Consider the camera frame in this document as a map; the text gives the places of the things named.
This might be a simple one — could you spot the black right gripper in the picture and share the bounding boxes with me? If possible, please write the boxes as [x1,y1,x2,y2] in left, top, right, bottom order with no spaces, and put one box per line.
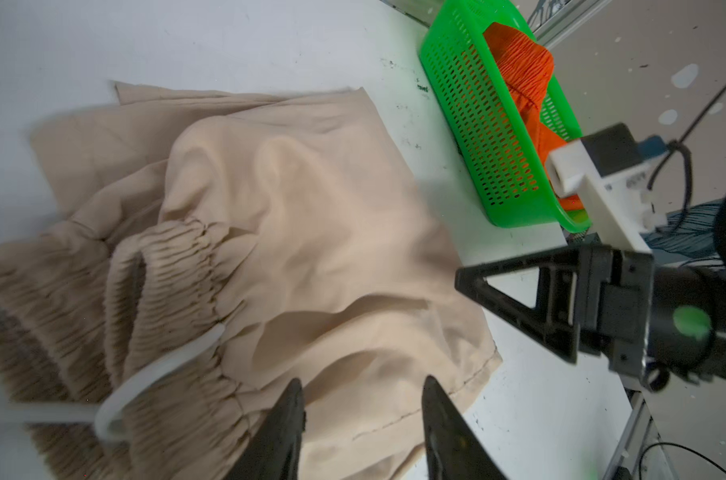
[454,244,658,391]

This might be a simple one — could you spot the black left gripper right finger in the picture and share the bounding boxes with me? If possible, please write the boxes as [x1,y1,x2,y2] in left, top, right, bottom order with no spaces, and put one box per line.
[421,376,507,480]

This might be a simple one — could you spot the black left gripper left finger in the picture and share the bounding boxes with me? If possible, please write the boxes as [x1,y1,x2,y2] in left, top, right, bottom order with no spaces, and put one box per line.
[224,378,306,480]

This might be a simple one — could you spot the beige shorts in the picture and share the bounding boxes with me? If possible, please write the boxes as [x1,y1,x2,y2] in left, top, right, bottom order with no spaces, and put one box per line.
[0,83,501,479]

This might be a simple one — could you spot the orange shorts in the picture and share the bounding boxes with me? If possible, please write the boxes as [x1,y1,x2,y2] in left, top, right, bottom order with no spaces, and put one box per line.
[482,22,586,212]

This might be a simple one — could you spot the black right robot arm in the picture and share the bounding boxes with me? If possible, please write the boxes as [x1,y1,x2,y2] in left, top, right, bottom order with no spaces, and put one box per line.
[455,196,726,392]

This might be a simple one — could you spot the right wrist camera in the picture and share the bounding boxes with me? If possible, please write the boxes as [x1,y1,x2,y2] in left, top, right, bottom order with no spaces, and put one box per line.
[545,123,668,254]

